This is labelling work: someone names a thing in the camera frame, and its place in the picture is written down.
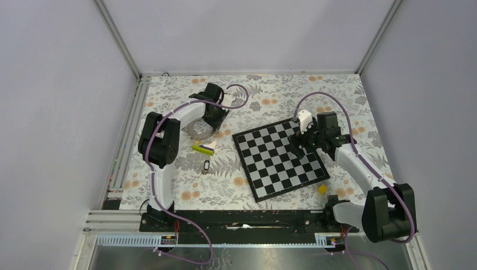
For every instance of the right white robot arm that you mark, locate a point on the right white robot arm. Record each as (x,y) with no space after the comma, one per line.
(389,210)

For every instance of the black white chessboard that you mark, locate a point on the black white chessboard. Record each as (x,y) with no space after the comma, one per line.
(270,167)

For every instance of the green purple white toy bricks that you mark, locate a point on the green purple white toy bricks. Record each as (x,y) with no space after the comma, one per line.
(208,149)

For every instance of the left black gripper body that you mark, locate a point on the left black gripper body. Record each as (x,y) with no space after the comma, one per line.
(215,118)

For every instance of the small yellow cube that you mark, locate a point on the small yellow cube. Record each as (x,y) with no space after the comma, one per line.
(322,189)

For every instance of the black key tag with key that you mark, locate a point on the black key tag with key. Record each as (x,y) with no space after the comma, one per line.
(206,167)

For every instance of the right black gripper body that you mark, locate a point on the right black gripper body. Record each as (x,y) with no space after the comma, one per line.
(310,140)

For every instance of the metal keyring disc with rings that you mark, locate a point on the metal keyring disc with rings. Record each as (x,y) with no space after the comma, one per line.
(200,130)

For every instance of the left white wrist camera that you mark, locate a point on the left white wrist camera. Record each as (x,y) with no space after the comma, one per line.
(228,100)

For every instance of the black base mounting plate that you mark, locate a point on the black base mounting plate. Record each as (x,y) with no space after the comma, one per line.
(247,227)

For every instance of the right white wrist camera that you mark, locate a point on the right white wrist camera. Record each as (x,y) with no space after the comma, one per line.
(305,118)

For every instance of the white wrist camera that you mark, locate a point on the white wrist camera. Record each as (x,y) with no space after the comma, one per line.
(305,118)
(228,100)

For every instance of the floral patterned table mat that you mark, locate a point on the floral patterned table mat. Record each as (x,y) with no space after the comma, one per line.
(260,100)

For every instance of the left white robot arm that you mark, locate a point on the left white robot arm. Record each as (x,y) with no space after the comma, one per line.
(159,142)

